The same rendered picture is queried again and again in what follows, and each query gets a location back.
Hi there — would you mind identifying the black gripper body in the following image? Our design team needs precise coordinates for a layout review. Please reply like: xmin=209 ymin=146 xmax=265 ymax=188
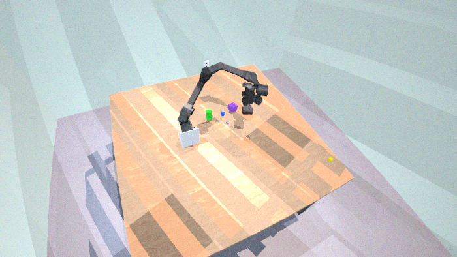
xmin=242 ymin=91 xmax=254 ymax=115

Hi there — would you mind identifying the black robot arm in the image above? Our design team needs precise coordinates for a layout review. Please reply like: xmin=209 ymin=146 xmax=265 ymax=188
xmin=177 ymin=62 xmax=268 ymax=132

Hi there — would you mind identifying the purple block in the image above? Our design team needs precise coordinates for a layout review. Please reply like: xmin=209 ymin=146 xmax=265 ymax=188
xmin=228 ymin=102 xmax=238 ymax=112

